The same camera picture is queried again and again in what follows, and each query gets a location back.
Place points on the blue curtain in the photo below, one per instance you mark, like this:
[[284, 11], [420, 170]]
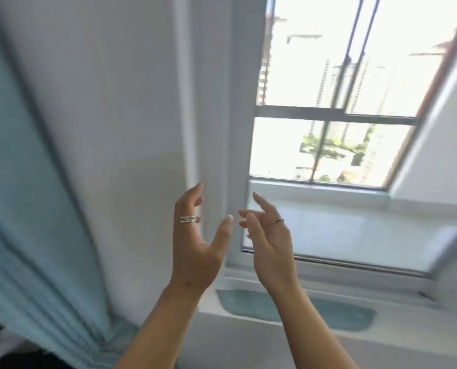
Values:
[[28, 226]]

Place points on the grey framed window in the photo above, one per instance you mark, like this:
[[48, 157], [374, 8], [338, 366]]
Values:
[[328, 113]]

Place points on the person's right forearm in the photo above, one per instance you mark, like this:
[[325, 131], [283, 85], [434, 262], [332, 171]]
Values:
[[313, 334]]

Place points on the light blue plastic basin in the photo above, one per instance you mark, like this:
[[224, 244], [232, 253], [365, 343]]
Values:
[[343, 317]]

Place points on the person's right hand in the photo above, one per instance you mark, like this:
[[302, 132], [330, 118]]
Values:
[[274, 253]]

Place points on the person's left forearm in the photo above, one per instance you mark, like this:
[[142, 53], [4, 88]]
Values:
[[163, 330]]

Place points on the high-rise apartment buildings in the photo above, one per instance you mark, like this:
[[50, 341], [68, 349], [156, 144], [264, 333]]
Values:
[[351, 134]]

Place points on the person's left hand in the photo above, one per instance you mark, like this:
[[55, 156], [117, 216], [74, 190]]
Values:
[[192, 257]]

